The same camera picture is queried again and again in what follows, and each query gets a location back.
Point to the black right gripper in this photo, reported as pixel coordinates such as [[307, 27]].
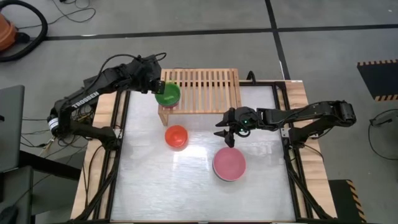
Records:
[[244, 119]]

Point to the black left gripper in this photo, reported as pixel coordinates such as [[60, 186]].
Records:
[[149, 73]]

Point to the green bowl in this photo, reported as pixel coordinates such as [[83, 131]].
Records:
[[170, 96]]

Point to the pink bowl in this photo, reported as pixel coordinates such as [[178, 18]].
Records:
[[229, 163]]

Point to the orange bowl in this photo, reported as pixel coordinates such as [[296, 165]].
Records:
[[176, 137]]

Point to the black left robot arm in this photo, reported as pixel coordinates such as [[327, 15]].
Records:
[[84, 99]]

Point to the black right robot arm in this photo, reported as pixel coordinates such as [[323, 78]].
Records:
[[311, 110]]

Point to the slatted wooden shelf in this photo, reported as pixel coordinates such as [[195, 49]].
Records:
[[208, 93]]

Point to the black hazard striped mat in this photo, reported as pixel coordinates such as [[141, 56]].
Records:
[[342, 199], [382, 79]]

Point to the black side stand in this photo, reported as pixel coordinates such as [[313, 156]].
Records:
[[46, 163]]

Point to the grey laptop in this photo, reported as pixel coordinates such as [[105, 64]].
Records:
[[11, 124]]

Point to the orange vacuum cleaner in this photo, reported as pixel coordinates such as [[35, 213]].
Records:
[[6, 32]]

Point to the black aluminium table frame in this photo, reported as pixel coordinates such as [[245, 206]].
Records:
[[264, 84]]

